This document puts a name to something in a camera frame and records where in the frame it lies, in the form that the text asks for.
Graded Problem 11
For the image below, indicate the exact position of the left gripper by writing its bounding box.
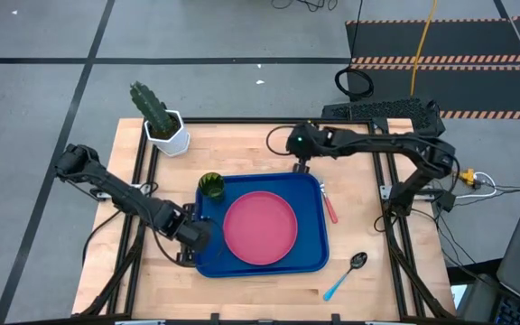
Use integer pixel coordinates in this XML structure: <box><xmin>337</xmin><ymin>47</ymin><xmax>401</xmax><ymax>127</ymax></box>
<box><xmin>155</xmin><ymin>201</ymin><xmax>215</xmax><ymax>267</ymax></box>

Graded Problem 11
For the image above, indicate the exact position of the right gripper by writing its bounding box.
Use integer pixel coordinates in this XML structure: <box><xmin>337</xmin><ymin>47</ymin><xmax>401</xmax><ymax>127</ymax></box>
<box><xmin>285</xmin><ymin>122</ymin><xmax>333</xmax><ymax>175</ymax></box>

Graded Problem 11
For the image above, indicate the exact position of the fork with red handle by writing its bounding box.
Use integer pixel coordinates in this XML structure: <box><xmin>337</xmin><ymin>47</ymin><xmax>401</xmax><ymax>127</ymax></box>
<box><xmin>318</xmin><ymin>179</ymin><xmax>339</xmax><ymax>225</ymax></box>

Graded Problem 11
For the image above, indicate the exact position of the green ribbed plastic cup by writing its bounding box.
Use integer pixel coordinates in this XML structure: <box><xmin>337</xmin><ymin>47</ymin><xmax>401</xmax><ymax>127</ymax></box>
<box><xmin>197</xmin><ymin>172</ymin><xmax>226</xmax><ymax>203</ymax></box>

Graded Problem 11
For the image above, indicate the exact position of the pink round plate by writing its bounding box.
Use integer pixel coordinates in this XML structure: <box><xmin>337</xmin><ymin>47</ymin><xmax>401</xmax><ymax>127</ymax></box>
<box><xmin>222</xmin><ymin>190</ymin><xmax>299</xmax><ymax>266</ymax></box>

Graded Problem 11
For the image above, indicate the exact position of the spoon with blue handle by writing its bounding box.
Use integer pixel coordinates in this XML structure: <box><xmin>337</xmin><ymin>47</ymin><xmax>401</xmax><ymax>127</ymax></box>
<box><xmin>322</xmin><ymin>251</ymin><xmax>369</xmax><ymax>302</ymax></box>

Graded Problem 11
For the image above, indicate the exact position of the blue plastic tray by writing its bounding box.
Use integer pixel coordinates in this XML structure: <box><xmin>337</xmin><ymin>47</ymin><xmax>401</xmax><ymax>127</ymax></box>
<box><xmin>193</xmin><ymin>172</ymin><xmax>331</xmax><ymax>279</ymax></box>

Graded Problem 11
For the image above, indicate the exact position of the white hexagonal plant pot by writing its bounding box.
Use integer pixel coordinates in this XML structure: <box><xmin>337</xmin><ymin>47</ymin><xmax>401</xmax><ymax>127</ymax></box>
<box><xmin>144</xmin><ymin>109</ymin><xmax>192</xmax><ymax>158</ymax></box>

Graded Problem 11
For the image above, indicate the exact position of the black mesh computer case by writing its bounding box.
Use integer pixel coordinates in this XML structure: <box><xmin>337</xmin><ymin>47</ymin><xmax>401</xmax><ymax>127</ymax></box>
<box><xmin>321</xmin><ymin>97</ymin><xmax>447</xmax><ymax>136</ymax></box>

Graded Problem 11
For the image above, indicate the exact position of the green cactus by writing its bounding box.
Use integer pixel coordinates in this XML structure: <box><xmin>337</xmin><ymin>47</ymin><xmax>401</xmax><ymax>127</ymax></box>
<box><xmin>128</xmin><ymin>80</ymin><xmax>178</xmax><ymax>137</ymax></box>

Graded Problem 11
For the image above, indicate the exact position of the black power adapter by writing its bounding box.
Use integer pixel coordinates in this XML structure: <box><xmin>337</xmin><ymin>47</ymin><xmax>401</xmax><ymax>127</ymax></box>
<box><xmin>435</xmin><ymin>191</ymin><xmax>458</xmax><ymax>213</ymax></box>

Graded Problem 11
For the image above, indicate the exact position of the yellow plug connector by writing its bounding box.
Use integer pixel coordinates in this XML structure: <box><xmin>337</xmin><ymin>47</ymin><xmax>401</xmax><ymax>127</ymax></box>
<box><xmin>458</xmin><ymin>168</ymin><xmax>477</xmax><ymax>186</ymax></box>

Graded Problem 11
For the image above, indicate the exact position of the black hazard-striped floor mat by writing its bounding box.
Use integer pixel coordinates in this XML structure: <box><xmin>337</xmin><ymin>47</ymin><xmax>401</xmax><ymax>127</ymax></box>
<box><xmin>344</xmin><ymin>15</ymin><xmax>520</xmax><ymax>121</ymax></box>

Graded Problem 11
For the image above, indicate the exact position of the black keyboard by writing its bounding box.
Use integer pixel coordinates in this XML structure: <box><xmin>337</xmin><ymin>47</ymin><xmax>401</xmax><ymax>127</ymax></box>
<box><xmin>489</xmin><ymin>292</ymin><xmax>520</xmax><ymax>325</ymax></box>

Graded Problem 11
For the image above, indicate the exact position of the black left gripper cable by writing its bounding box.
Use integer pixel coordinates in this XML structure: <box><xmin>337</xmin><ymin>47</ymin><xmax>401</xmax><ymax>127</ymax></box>
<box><xmin>151</xmin><ymin>216</ymin><xmax>226</xmax><ymax>268</ymax></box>

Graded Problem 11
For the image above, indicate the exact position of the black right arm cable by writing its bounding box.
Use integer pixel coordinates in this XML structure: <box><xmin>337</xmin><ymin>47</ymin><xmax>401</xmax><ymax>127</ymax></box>
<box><xmin>265</xmin><ymin>125</ymin><xmax>295</xmax><ymax>157</ymax></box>

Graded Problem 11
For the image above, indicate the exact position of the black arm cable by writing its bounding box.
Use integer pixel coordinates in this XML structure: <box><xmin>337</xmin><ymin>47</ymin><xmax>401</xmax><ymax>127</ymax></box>
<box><xmin>265</xmin><ymin>125</ymin><xmax>295</xmax><ymax>157</ymax></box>
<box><xmin>81</xmin><ymin>209</ymin><xmax>124</xmax><ymax>267</ymax></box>

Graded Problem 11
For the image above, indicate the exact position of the black aluminium table frame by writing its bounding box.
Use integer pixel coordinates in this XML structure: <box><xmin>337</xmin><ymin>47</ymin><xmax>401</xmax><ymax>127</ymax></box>
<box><xmin>79</xmin><ymin>116</ymin><xmax>458</xmax><ymax>325</ymax></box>

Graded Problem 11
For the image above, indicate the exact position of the coiled black floor cable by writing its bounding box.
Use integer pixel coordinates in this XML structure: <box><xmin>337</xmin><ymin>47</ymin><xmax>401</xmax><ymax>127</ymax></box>
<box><xmin>334</xmin><ymin>66</ymin><xmax>375</xmax><ymax>101</ymax></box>

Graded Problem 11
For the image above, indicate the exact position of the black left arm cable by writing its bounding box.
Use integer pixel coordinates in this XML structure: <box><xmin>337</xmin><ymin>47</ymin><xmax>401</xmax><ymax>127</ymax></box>
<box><xmin>81</xmin><ymin>209</ymin><xmax>124</xmax><ymax>267</ymax></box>

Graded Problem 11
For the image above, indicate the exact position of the thin black floor cable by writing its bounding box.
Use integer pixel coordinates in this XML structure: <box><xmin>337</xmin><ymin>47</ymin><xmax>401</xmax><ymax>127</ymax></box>
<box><xmin>348</xmin><ymin>0</ymin><xmax>365</xmax><ymax>70</ymax></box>

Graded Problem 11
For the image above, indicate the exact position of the tangled black cable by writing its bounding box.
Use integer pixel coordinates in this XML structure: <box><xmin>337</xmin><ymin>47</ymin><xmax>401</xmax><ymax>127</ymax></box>
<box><xmin>271</xmin><ymin>0</ymin><xmax>339</xmax><ymax>13</ymax></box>

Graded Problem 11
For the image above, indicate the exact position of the yellow cable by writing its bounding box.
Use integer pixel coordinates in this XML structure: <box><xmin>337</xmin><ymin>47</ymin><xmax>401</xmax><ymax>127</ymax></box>
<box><xmin>409</xmin><ymin>0</ymin><xmax>438</xmax><ymax>97</ymax></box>

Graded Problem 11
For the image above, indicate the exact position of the white cable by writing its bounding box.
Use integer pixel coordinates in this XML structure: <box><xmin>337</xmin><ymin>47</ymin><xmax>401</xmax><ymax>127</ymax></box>
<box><xmin>456</xmin><ymin>171</ymin><xmax>498</xmax><ymax>200</ymax></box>

